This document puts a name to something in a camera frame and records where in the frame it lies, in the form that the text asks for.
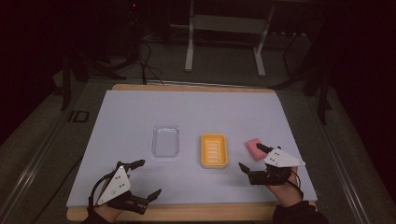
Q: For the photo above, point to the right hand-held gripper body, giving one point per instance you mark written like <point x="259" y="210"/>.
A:
<point x="280" y="158"/>

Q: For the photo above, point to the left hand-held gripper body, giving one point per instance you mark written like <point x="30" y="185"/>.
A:
<point x="117" y="183"/>

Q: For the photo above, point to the pink sponge block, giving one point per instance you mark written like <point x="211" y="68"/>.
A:
<point x="254" y="151"/>

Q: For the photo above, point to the person's left hand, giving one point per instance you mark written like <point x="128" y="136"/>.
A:
<point x="107" y="213"/>

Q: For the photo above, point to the person's right hand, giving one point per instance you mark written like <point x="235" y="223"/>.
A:
<point x="285" y="193"/>

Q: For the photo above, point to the yellow soap dish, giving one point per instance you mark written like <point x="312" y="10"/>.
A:
<point x="214" y="150"/>

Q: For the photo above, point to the clear plastic tray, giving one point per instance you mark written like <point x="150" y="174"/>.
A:
<point x="165" y="141"/>

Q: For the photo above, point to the white table mat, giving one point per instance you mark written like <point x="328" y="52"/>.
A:
<point x="186" y="109"/>

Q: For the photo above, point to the black metal stand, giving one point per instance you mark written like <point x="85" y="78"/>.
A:
<point x="323" y="96"/>

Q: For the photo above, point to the white metal stand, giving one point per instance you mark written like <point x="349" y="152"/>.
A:
<point x="229" y="24"/>

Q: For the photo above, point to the black tripod stand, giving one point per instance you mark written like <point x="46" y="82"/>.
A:
<point x="134" y="34"/>

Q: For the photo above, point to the black rectangular floor frame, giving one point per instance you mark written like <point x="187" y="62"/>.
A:
<point x="79" y="116"/>

